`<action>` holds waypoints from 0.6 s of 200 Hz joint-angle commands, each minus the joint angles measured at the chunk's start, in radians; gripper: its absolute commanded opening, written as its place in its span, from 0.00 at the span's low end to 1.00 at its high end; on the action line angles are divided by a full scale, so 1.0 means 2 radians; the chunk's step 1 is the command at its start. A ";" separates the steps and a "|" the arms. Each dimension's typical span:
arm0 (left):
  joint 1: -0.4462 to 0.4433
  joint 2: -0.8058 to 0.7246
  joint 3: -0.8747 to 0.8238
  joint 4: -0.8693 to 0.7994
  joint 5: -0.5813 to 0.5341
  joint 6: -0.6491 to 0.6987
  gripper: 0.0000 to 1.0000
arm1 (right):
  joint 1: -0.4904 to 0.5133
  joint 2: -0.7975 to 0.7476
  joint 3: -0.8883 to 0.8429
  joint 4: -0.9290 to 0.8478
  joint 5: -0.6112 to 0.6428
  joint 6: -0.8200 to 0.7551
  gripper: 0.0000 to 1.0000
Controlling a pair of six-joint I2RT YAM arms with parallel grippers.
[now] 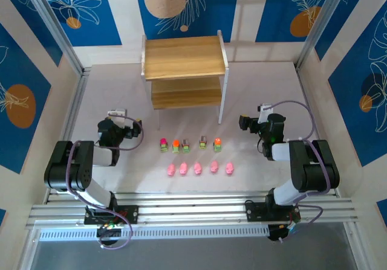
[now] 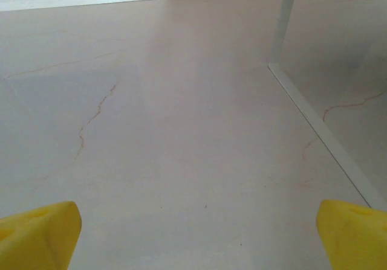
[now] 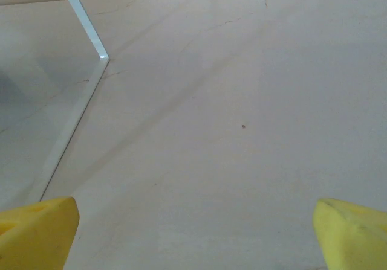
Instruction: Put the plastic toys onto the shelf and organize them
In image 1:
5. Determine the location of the black connector block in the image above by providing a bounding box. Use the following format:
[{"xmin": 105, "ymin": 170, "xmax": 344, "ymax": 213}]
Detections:
[
  {"xmin": 96, "ymin": 224, "xmax": 122, "ymax": 248},
  {"xmin": 267, "ymin": 223, "xmax": 299, "ymax": 243}
]

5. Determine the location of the grey metal panel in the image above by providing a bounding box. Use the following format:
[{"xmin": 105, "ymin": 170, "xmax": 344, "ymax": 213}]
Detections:
[{"xmin": 30, "ymin": 221, "xmax": 357, "ymax": 270}]

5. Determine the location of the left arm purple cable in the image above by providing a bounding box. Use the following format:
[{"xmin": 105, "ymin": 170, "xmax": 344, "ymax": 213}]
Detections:
[{"xmin": 65, "ymin": 115, "xmax": 145, "ymax": 250}]

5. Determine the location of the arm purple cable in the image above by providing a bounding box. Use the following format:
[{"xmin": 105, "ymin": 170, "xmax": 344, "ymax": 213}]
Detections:
[
  {"xmin": 262, "ymin": 100, "xmax": 331, "ymax": 224},
  {"xmin": 65, "ymin": 115, "xmax": 145, "ymax": 250}
]

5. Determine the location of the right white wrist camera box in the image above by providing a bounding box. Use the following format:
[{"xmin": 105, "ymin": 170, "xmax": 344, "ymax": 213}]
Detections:
[{"xmin": 257, "ymin": 103, "xmax": 275, "ymax": 124}]

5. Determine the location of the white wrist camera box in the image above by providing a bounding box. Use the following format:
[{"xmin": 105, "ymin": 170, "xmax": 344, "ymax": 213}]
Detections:
[
  {"xmin": 108, "ymin": 108, "xmax": 128, "ymax": 123},
  {"xmin": 257, "ymin": 103, "xmax": 275, "ymax": 124}
]

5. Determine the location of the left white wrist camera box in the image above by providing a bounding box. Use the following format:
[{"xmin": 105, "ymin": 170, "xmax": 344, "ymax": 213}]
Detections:
[{"xmin": 108, "ymin": 108, "xmax": 128, "ymax": 123}]

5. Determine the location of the aluminium table edge rail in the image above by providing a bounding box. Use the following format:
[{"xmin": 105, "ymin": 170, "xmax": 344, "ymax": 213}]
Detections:
[
  {"xmin": 294, "ymin": 63, "xmax": 321, "ymax": 146},
  {"xmin": 44, "ymin": 66, "xmax": 93, "ymax": 205}
]

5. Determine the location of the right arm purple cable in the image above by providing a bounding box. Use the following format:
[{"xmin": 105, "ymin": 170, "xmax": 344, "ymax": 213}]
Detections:
[{"xmin": 262, "ymin": 100, "xmax": 331, "ymax": 224}]

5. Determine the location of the wooden shelf with white frame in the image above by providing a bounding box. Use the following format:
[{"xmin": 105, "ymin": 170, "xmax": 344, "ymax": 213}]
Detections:
[{"xmin": 140, "ymin": 30, "xmax": 232, "ymax": 131}]

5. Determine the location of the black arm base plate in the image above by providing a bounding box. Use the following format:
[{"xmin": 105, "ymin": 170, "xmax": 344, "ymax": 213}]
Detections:
[
  {"xmin": 244, "ymin": 202, "xmax": 302, "ymax": 222},
  {"xmin": 83, "ymin": 205, "xmax": 140, "ymax": 225}
]

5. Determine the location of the aluminium mounting rail frame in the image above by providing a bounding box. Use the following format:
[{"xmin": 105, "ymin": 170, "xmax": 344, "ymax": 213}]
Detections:
[{"xmin": 25, "ymin": 191, "xmax": 357, "ymax": 230}]

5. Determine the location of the aluminium frame post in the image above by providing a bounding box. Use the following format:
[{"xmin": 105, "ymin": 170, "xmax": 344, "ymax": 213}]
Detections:
[
  {"xmin": 21, "ymin": 0, "xmax": 92, "ymax": 76},
  {"xmin": 295, "ymin": 0, "xmax": 359, "ymax": 71}
]

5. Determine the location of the white slotted cable duct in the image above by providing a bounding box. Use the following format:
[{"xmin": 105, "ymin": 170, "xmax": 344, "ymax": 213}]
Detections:
[{"xmin": 39, "ymin": 225, "xmax": 270, "ymax": 241}]

